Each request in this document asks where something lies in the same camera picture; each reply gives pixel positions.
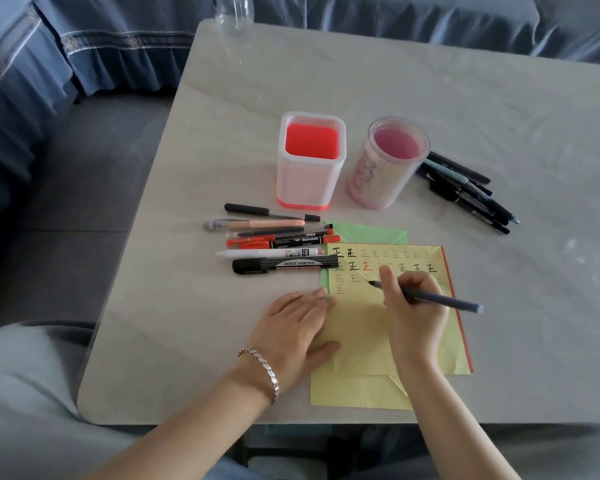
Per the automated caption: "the person's right hand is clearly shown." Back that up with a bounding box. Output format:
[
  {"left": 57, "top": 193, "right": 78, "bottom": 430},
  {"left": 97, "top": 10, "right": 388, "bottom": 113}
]
[{"left": 379, "top": 267, "right": 456, "bottom": 381}]

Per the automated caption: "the person's left hand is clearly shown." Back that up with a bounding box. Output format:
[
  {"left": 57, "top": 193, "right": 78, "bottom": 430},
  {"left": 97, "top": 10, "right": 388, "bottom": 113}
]
[{"left": 243, "top": 288, "right": 341, "bottom": 394}]

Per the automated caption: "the yellow paper sheet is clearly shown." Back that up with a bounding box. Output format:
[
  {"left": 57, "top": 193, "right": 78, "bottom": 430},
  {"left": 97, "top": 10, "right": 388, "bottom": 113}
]
[{"left": 309, "top": 243, "right": 471, "bottom": 411}]

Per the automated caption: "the blue-grey pen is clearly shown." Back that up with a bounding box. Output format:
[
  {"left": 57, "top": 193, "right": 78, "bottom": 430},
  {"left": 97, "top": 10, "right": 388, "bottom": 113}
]
[{"left": 367, "top": 280, "right": 485, "bottom": 314}]

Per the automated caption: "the person's left forearm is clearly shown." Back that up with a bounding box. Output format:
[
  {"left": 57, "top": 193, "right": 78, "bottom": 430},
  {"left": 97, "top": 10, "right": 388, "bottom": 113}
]
[{"left": 86, "top": 367, "right": 280, "bottom": 480}]

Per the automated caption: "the person's right forearm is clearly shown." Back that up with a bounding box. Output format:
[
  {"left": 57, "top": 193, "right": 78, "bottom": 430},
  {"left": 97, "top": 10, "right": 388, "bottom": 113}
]
[{"left": 399, "top": 357, "right": 524, "bottom": 480}]

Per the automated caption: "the red paper sheet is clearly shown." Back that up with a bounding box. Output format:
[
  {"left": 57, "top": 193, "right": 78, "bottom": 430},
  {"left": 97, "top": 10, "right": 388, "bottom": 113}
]
[{"left": 439, "top": 246, "right": 475, "bottom": 374}]

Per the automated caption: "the green paper sheet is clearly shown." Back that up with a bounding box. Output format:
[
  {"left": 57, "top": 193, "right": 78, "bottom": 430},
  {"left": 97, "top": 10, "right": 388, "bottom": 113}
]
[{"left": 319, "top": 222, "right": 409, "bottom": 297}]

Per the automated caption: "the thick black marker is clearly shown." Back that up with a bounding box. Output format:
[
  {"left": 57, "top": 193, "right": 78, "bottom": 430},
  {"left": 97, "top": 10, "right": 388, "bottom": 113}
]
[{"left": 231, "top": 257, "right": 335, "bottom": 276}]

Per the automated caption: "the round pink pen holder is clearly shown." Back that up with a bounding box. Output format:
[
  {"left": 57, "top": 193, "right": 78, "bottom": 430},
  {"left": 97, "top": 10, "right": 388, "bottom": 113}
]
[{"left": 345, "top": 116, "right": 431, "bottom": 210}]

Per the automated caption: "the thin black pen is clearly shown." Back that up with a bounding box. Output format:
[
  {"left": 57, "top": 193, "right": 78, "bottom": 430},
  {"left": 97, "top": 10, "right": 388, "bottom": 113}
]
[{"left": 239, "top": 224, "right": 334, "bottom": 239}]

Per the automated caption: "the white pen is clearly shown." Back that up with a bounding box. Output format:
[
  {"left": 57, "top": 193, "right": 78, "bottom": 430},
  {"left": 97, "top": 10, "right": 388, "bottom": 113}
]
[{"left": 214, "top": 248, "right": 326, "bottom": 260}]

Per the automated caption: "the red black marker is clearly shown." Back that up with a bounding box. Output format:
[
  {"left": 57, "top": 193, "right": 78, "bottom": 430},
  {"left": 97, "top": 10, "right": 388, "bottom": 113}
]
[{"left": 225, "top": 233, "right": 341, "bottom": 248}]

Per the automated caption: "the pile of dark pens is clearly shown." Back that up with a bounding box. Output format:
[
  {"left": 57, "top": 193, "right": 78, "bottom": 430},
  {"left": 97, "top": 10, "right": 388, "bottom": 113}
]
[{"left": 414, "top": 151, "right": 522, "bottom": 236}]

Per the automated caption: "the clear orange pen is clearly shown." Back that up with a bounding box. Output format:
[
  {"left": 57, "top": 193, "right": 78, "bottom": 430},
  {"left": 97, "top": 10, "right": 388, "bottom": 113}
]
[{"left": 203, "top": 219, "right": 306, "bottom": 233}]

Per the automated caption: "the square white red pen holder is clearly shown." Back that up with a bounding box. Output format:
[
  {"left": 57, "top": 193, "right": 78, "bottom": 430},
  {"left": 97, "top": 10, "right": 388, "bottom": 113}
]
[{"left": 275, "top": 111, "right": 348, "bottom": 211}]

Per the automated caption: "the black grey gel pen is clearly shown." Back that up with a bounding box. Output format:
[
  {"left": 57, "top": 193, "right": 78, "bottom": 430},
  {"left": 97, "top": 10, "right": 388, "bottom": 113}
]
[{"left": 224, "top": 203, "right": 322, "bottom": 223}]

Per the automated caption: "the plain blue fabric cover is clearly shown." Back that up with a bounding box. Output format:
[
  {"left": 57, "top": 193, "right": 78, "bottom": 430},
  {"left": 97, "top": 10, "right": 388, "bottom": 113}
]
[{"left": 245, "top": 0, "right": 600, "bottom": 68}]

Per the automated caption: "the clear plastic bottle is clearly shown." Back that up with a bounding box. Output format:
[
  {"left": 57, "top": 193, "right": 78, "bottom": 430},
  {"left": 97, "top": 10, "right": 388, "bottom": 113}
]
[{"left": 213, "top": 0, "right": 255, "bottom": 38}]

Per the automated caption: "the blue striped fabric cover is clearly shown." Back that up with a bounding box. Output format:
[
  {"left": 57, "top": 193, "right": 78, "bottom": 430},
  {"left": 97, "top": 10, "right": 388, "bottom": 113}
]
[{"left": 0, "top": 0, "right": 217, "bottom": 315}]

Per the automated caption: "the silver bracelet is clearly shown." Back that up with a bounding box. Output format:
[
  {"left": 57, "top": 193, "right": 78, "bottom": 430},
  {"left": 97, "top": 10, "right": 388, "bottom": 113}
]
[{"left": 237, "top": 348, "right": 281, "bottom": 406}]

